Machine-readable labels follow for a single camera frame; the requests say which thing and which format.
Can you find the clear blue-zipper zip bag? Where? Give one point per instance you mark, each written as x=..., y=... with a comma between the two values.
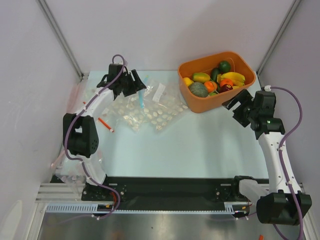
x=160, y=103

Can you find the red-zipper zip bag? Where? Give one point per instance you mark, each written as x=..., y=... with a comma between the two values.
x=82, y=100

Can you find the right aluminium frame post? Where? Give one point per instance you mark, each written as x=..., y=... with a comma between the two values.
x=279, y=34

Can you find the front aluminium rail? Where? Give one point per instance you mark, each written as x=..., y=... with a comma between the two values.
x=59, y=193

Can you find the dark green avocado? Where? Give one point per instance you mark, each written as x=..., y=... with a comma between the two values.
x=214, y=74

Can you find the yellow banana bunch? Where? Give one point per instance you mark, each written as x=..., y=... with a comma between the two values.
x=237, y=78

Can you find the pink-dotted clear bag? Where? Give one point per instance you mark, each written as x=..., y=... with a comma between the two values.
x=100, y=156

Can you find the dark green lime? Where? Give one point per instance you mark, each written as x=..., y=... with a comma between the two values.
x=224, y=66

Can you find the white slotted cable duct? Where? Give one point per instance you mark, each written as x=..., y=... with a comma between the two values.
x=95, y=208

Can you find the orange plastic basket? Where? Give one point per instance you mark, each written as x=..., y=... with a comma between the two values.
x=206, y=64

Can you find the yellow bell pepper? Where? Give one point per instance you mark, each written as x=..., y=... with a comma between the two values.
x=187, y=81

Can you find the dark red apple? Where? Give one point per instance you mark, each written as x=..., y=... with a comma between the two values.
x=225, y=88

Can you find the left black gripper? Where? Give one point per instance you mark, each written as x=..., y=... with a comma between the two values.
x=134, y=88

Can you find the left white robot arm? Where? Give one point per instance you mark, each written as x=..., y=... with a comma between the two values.
x=81, y=138

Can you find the left aluminium frame post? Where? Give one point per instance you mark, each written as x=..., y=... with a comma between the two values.
x=49, y=16

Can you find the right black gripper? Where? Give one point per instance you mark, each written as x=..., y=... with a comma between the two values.
x=240, y=107

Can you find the light green guava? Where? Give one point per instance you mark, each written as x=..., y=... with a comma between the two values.
x=212, y=94

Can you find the orange tangerine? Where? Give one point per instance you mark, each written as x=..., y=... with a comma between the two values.
x=226, y=81
x=211, y=86

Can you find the clear dotted zip bag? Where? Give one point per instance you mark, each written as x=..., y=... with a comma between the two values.
x=128, y=110

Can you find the aluminium frame post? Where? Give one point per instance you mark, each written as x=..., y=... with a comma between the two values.
x=49, y=16
x=279, y=34

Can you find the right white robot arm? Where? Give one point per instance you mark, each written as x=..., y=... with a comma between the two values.
x=283, y=203

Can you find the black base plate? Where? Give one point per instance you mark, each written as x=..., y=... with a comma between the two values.
x=168, y=193

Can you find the yellow green mango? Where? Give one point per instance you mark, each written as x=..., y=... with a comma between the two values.
x=201, y=77

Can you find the netted green melon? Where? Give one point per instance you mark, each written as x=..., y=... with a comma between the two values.
x=198, y=89

